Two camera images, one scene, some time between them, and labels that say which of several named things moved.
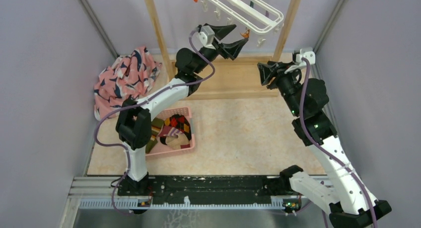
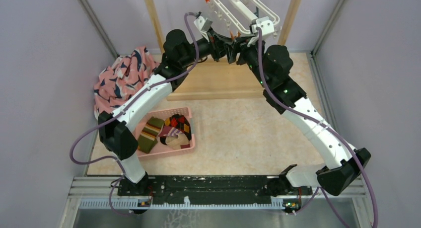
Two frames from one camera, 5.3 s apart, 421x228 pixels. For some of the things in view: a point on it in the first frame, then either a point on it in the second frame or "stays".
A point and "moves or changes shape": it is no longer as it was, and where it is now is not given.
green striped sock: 156,124 stays
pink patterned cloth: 129,75 stays
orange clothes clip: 245,35 -> 233,37
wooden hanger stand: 227,79 stays
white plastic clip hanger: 258,17 moves or changes shape
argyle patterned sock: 180,122 stays
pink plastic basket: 162,149 stays
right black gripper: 266,69 -> 242,46
